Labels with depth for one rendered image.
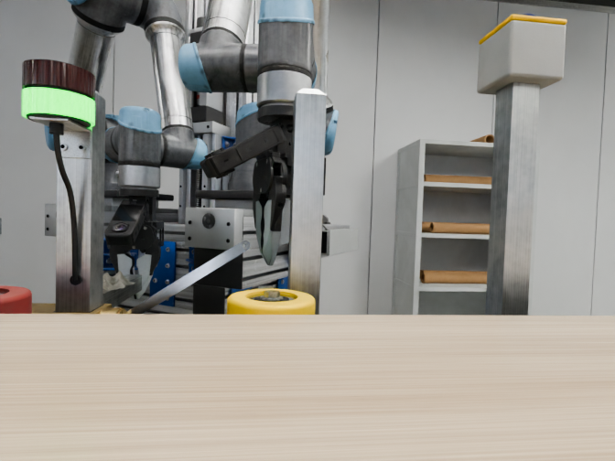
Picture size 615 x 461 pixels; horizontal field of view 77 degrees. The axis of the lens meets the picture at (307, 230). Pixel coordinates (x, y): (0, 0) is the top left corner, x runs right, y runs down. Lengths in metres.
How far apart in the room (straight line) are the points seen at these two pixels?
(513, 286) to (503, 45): 0.29
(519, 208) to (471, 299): 3.04
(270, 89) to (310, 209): 0.18
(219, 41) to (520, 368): 0.61
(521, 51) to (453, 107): 2.99
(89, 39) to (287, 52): 0.69
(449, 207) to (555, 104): 1.27
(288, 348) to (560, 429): 0.14
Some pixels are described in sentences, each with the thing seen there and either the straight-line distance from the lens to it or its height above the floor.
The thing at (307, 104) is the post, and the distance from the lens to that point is 0.46.
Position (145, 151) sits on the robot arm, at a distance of 0.79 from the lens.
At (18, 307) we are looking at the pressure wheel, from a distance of 0.41.
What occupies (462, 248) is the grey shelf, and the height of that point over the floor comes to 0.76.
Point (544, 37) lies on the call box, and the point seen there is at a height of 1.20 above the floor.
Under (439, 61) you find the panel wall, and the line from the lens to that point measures 3.59.
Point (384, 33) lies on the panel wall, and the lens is 3.51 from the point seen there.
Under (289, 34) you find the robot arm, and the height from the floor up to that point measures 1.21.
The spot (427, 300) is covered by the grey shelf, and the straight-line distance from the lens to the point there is 3.39.
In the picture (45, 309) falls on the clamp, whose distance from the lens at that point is 0.51.
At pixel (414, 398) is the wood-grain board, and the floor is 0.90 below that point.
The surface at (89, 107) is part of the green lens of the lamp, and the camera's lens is 0.45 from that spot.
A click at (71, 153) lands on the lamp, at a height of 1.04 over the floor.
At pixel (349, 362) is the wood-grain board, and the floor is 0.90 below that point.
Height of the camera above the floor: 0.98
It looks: 2 degrees down
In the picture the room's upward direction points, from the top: 2 degrees clockwise
